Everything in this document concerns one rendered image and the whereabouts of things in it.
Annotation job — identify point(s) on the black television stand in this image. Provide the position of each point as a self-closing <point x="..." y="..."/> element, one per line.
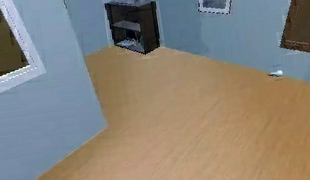
<point x="135" y="25"/>

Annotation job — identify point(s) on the small white door stopper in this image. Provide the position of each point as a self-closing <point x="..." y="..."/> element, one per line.
<point x="277" y="73"/>

